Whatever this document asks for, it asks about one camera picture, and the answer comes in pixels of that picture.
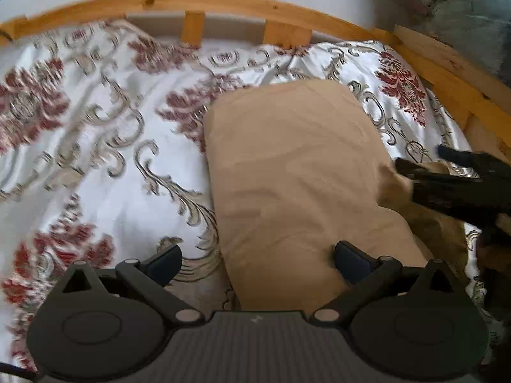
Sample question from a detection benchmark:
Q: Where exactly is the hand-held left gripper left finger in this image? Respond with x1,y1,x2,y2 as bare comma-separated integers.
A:
54,244,206,324

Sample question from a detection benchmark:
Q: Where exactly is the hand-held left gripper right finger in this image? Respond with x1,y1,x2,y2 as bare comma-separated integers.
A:
311,240,463,324

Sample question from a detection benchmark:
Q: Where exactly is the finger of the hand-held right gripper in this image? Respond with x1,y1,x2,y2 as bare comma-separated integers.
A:
438,145,480,166
394,158,477,184

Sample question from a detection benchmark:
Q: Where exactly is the tan pillow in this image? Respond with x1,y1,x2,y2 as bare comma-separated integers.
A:
203,80,477,312

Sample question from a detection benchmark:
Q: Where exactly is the white floral bedspread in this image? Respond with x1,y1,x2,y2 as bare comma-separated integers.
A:
0,20,500,372

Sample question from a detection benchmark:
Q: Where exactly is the teal patterned cushion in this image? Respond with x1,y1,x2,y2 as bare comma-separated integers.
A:
399,0,511,77

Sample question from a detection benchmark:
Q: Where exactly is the wooden bed frame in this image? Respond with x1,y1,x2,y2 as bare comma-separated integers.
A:
0,0,511,168

